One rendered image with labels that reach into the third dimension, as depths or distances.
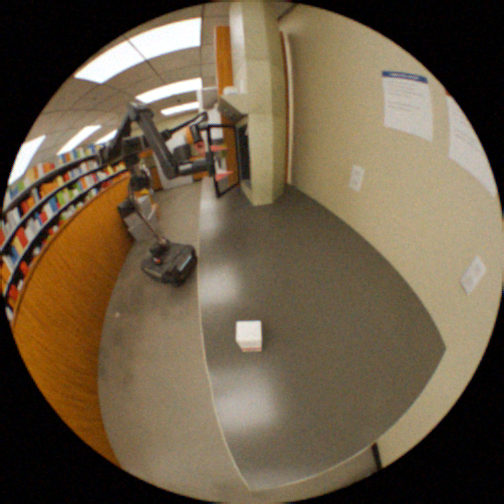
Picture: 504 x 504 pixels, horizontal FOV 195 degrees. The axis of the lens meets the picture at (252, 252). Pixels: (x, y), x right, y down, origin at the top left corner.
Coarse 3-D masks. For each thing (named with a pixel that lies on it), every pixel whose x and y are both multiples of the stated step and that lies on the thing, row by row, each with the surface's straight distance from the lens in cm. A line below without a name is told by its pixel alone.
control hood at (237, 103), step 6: (222, 96) 76; (228, 96) 76; (234, 96) 76; (240, 96) 77; (246, 96) 77; (222, 102) 81; (228, 102) 76; (234, 102) 76; (240, 102) 76; (246, 102) 77; (216, 108) 103; (228, 108) 83; (234, 108) 77; (240, 108) 75; (246, 108) 76; (222, 114) 104; (240, 114) 78; (246, 114) 77; (234, 120) 98
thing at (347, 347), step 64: (256, 256) 49; (320, 256) 53; (256, 320) 37; (320, 320) 40; (384, 320) 50; (256, 384) 35; (320, 384) 37; (384, 384) 46; (256, 448) 39; (320, 448) 42
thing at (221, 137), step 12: (216, 132) 85; (228, 132) 96; (216, 144) 84; (228, 144) 94; (216, 156) 83; (228, 156) 94; (216, 168) 82; (228, 168) 93; (228, 180) 93; (216, 192) 82
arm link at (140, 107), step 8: (128, 104) 92; (136, 104) 90; (144, 104) 92; (128, 112) 91; (144, 112) 86; (128, 120) 95; (120, 128) 99; (120, 136) 102; (112, 144) 108; (120, 144) 114; (104, 152) 115; (120, 152) 115
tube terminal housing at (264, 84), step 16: (256, 64) 86; (272, 64) 91; (240, 80) 93; (256, 80) 81; (272, 80) 86; (256, 96) 79; (272, 96) 82; (256, 112) 77; (272, 112) 80; (240, 128) 103; (256, 128) 76; (272, 128) 78; (256, 144) 75; (272, 144) 78; (256, 160) 76; (272, 160) 79; (256, 176) 77; (272, 176) 80; (256, 192) 80; (272, 192) 83
